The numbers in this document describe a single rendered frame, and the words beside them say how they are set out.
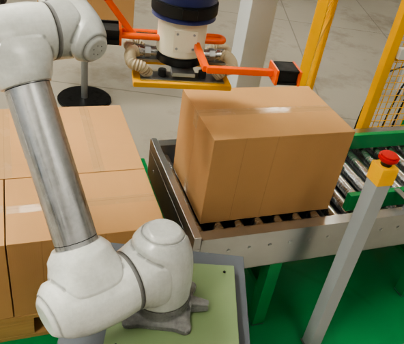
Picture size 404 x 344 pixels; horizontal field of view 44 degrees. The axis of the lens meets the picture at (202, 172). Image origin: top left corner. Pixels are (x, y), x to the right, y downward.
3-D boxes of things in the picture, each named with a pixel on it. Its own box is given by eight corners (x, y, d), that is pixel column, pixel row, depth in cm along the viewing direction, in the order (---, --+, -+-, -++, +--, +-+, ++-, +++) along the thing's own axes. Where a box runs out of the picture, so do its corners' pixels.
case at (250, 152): (287, 158, 251) (308, 85, 228) (327, 209, 221) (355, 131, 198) (172, 166, 231) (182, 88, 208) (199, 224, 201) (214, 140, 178)
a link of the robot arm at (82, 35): (86, -19, 121) (32, -14, 114) (123, 24, 114) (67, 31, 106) (81, 27, 131) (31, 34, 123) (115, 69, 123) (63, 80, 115)
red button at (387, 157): (388, 158, 174) (392, 148, 172) (400, 169, 169) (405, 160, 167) (371, 159, 172) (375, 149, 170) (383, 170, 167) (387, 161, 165)
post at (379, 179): (312, 336, 232) (387, 158, 174) (320, 349, 227) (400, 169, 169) (299, 338, 229) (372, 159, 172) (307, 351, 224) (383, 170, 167)
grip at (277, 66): (291, 75, 166) (294, 61, 163) (299, 87, 160) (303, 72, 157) (267, 74, 165) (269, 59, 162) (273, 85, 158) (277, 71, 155)
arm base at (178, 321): (205, 337, 130) (207, 323, 126) (120, 327, 130) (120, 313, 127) (209, 286, 145) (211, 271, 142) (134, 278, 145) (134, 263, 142)
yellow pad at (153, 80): (225, 78, 182) (227, 65, 180) (231, 91, 174) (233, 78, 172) (131, 74, 175) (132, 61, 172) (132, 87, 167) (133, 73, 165)
